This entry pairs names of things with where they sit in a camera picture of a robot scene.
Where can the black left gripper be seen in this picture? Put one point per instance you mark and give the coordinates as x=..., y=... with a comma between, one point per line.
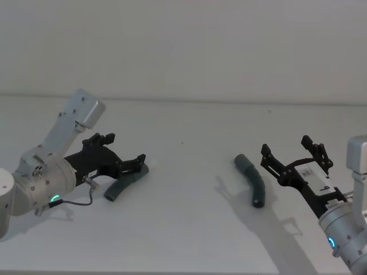
x=97, y=163

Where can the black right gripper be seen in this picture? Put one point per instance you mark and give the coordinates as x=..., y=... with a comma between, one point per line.
x=308, y=183

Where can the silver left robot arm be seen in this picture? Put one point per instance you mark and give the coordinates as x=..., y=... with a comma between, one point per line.
x=48, y=174

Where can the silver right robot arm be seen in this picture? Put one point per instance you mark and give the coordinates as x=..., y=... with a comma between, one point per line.
x=341, y=226

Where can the white table cloth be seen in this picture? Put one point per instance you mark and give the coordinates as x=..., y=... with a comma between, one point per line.
x=183, y=229

